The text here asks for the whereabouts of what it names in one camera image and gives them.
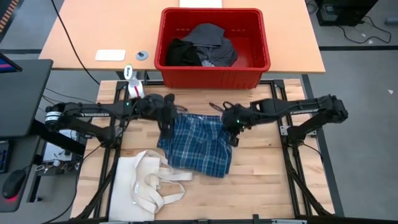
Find black garment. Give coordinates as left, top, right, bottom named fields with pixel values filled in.
left=165, top=37, right=203, bottom=67

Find blue plaid pajama pants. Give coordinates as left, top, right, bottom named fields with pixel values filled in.
left=157, top=112, right=233, bottom=179

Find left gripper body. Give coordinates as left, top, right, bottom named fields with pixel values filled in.
left=136, top=93, right=175, bottom=122

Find white rectangular pad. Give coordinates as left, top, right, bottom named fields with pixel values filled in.
left=95, top=49, right=127, bottom=62

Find white spray bottle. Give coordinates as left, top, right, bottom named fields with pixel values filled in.
left=123, top=63, right=146, bottom=100

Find black computer mouse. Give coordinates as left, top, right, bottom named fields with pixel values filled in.
left=2, top=169, right=27, bottom=200

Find white paper sheet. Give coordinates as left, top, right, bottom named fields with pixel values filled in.
left=179, top=0, right=223, bottom=9

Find long black cable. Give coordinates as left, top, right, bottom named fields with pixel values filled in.
left=50, top=0, right=101, bottom=85

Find cream canvas tote bag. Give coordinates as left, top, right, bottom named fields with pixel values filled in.
left=108, top=149, right=194, bottom=222

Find computer screen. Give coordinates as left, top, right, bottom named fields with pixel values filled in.
left=0, top=52, right=23, bottom=74

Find dark grey garment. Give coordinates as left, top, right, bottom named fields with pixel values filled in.
left=182, top=22, right=239, bottom=68

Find black side desk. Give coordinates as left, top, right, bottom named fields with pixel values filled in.
left=0, top=58, right=53, bottom=139

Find black panel with orange stripes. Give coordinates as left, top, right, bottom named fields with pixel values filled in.
left=0, top=0, right=21, bottom=34

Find white electronics box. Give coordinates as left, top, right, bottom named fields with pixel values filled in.
left=42, top=130, right=83, bottom=164

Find black floor cable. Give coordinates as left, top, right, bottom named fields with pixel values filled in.
left=337, top=15, right=392, bottom=44

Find black computer tower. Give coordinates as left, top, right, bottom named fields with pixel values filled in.
left=315, top=0, right=379, bottom=27

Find black aluminium table frame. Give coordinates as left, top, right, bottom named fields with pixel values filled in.
left=74, top=79, right=335, bottom=224

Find light wooden desk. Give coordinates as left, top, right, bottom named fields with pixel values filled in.
left=39, top=0, right=326, bottom=75

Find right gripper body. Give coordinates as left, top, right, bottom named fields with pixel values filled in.
left=222, top=104, right=252, bottom=131

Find red plastic laundry bin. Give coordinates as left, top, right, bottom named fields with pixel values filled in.
left=154, top=7, right=272, bottom=90

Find black keyboard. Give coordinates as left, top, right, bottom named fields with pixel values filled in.
left=0, top=139, right=11, bottom=174

